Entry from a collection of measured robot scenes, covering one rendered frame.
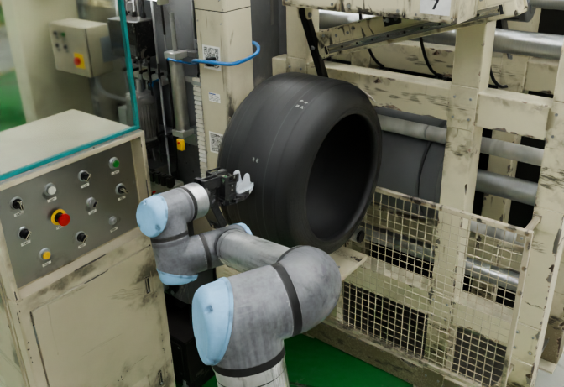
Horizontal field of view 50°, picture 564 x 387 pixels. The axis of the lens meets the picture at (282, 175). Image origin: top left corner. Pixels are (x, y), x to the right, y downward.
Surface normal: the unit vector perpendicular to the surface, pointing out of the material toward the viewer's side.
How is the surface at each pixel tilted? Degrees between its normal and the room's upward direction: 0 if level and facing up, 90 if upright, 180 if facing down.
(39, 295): 90
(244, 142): 57
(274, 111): 35
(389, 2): 90
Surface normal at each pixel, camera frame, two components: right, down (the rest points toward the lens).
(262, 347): 0.54, 0.11
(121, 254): 0.79, 0.25
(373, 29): -0.61, 0.35
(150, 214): -0.63, 0.15
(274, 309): 0.32, -0.11
